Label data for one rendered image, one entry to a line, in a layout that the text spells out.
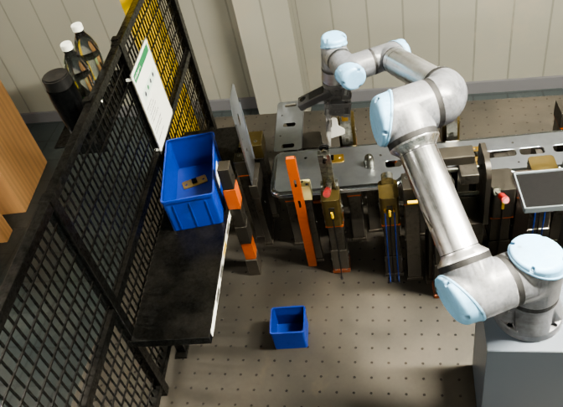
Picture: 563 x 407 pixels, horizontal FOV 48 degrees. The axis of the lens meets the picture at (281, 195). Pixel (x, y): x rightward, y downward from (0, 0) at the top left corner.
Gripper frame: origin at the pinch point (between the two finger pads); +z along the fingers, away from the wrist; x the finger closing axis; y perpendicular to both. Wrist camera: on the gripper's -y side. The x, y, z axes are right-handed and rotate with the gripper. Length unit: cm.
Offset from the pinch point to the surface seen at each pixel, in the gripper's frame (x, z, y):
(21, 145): 124, 105, -187
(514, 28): 164, 59, 104
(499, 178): -25, -2, 50
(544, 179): -35, -10, 58
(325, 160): -23.2, -8.2, -0.6
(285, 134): 16.0, 13.4, -15.5
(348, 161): -1.7, 11.1, 6.6
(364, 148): 3.9, 10.5, 12.1
